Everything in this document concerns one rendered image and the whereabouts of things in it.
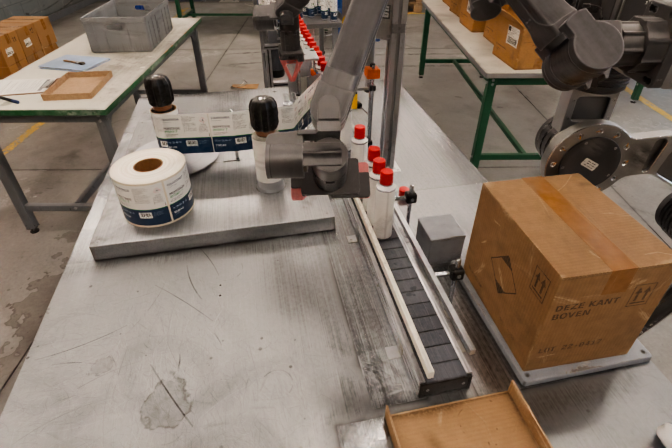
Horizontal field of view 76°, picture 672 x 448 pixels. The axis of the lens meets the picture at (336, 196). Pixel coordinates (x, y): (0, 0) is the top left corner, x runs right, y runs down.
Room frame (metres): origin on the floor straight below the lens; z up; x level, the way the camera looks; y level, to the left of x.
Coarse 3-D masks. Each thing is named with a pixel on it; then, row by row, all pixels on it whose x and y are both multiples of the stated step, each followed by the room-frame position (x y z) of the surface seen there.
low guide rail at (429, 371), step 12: (360, 204) 1.01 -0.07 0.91; (372, 228) 0.90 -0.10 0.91; (372, 240) 0.86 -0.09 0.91; (384, 264) 0.77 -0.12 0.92; (396, 288) 0.69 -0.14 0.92; (396, 300) 0.66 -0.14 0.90; (408, 312) 0.62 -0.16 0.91; (408, 324) 0.59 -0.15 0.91; (420, 348) 0.53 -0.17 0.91; (420, 360) 0.51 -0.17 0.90; (432, 372) 0.48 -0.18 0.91
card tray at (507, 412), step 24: (432, 408) 0.45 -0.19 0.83; (456, 408) 0.45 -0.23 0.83; (480, 408) 0.45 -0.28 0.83; (504, 408) 0.45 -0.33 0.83; (528, 408) 0.43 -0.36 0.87; (408, 432) 0.41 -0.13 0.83; (432, 432) 0.41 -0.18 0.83; (456, 432) 0.41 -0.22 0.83; (480, 432) 0.41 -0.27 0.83; (504, 432) 0.41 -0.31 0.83; (528, 432) 0.41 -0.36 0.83
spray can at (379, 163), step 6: (378, 162) 0.96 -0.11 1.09; (384, 162) 0.96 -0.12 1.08; (378, 168) 0.96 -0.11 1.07; (372, 174) 0.97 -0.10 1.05; (378, 174) 0.96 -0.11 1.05; (372, 180) 0.96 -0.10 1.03; (378, 180) 0.95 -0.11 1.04; (372, 186) 0.96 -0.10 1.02; (372, 192) 0.95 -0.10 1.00; (372, 198) 0.95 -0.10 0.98; (372, 204) 0.95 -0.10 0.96; (372, 210) 0.95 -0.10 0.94; (372, 216) 0.95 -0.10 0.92; (372, 222) 0.95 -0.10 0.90
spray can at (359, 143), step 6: (354, 126) 1.18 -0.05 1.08; (360, 126) 1.17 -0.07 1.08; (354, 132) 1.17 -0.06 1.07; (360, 132) 1.16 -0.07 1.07; (354, 138) 1.17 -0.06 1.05; (360, 138) 1.16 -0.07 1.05; (366, 138) 1.17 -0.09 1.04; (354, 144) 1.15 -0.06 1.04; (360, 144) 1.15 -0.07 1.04; (366, 144) 1.16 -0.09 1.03; (354, 150) 1.15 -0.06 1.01; (360, 150) 1.15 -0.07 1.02; (366, 150) 1.16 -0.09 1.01; (354, 156) 1.15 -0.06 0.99; (360, 156) 1.15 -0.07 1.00; (366, 156) 1.16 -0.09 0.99
